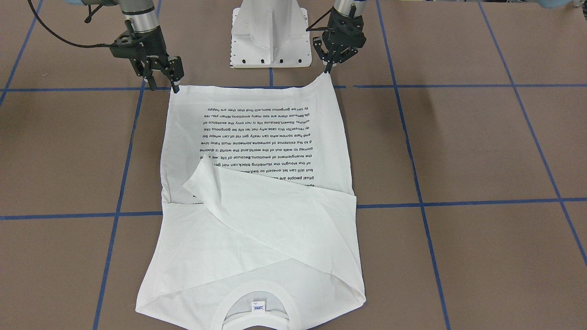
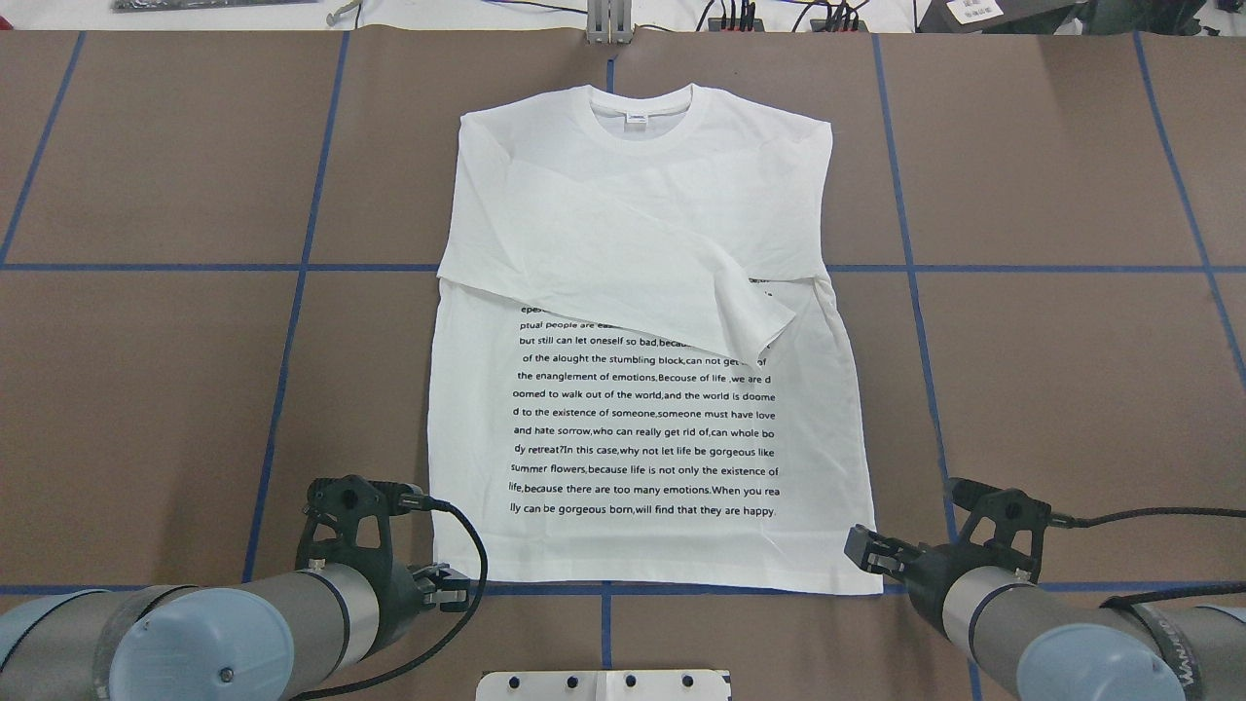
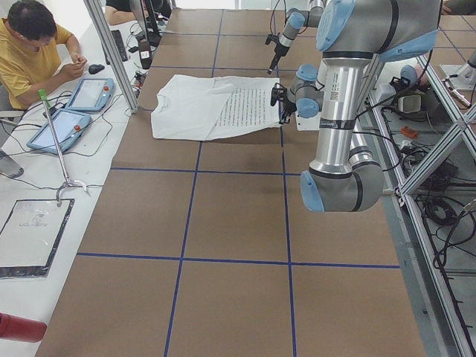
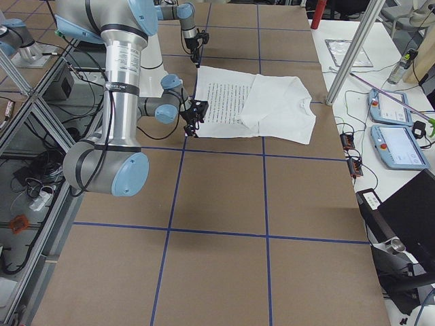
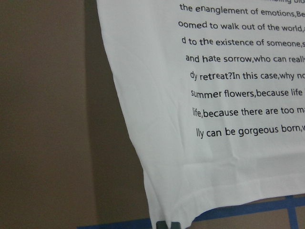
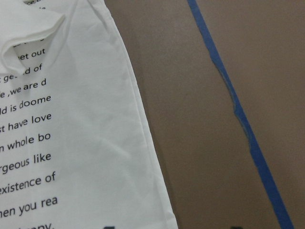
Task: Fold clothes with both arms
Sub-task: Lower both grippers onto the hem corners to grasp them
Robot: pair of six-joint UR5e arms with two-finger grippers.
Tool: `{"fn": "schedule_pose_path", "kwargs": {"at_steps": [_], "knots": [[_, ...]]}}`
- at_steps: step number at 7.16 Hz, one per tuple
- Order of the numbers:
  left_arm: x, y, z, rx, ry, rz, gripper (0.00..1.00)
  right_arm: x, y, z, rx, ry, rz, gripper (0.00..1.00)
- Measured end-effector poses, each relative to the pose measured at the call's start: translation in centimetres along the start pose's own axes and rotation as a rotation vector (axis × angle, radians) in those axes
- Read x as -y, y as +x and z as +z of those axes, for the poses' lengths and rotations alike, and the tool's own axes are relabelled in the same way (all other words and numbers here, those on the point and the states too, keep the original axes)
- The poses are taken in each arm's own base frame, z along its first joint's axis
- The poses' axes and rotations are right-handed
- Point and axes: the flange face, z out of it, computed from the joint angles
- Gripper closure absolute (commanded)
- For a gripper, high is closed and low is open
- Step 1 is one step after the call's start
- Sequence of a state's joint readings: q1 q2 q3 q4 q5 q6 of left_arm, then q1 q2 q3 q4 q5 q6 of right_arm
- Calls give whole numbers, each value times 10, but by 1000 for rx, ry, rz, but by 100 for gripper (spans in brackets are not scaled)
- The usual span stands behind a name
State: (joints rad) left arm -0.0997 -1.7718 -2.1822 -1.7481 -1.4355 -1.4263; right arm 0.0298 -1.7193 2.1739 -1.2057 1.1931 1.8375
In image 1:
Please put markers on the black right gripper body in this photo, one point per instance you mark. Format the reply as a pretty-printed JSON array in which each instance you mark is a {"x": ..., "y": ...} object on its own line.
[{"x": 152, "y": 47}]

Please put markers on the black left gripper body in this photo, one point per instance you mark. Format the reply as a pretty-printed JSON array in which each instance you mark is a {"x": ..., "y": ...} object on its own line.
[{"x": 331, "y": 52}]

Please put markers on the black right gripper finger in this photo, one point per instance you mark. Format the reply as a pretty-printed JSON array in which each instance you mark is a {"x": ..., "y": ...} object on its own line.
[
  {"x": 174, "y": 72},
  {"x": 146, "y": 72}
]

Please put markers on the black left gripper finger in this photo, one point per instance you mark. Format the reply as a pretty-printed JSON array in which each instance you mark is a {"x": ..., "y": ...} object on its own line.
[
  {"x": 342, "y": 55},
  {"x": 325, "y": 50}
]

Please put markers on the white long-sleeve printed shirt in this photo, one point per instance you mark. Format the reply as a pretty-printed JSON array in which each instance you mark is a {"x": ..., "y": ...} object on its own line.
[{"x": 258, "y": 211}]

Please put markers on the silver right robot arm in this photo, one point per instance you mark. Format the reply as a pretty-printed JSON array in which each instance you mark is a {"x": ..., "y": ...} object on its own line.
[{"x": 141, "y": 14}]

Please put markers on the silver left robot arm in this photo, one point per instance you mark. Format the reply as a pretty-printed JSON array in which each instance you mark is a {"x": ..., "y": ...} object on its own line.
[{"x": 345, "y": 7}]

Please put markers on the white pedestal column with base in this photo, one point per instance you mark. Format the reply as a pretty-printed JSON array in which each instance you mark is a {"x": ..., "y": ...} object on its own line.
[{"x": 270, "y": 33}]

